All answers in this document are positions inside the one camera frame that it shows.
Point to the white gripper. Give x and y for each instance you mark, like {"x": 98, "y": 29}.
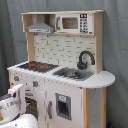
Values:
{"x": 11, "y": 98}

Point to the white oven door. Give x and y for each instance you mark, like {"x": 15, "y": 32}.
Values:
{"x": 21, "y": 98}

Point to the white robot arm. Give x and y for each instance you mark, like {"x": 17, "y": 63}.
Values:
{"x": 13, "y": 110}

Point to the wooden toy kitchen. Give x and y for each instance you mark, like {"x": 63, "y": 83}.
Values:
{"x": 63, "y": 49}

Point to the left oven knob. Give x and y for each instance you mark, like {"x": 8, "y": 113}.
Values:
{"x": 16, "y": 78}

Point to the oven knob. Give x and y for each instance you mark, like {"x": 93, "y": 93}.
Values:
{"x": 35, "y": 84}
{"x": 16, "y": 78}

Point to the right oven knob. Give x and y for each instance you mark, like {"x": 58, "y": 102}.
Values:
{"x": 35, "y": 84}

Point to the black stovetop red burners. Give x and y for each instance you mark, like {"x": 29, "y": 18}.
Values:
{"x": 38, "y": 66}

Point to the white cabinet door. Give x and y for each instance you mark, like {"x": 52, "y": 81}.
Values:
{"x": 64, "y": 106}

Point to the metal sink basin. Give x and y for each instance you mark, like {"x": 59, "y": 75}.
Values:
{"x": 73, "y": 74}

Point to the grey range hood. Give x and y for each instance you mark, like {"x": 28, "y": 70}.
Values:
{"x": 40, "y": 26}

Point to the black toy faucet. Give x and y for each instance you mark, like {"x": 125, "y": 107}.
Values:
{"x": 83, "y": 63}

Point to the toy microwave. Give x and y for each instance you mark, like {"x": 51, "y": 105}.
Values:
{"x": 74, "y": 23}

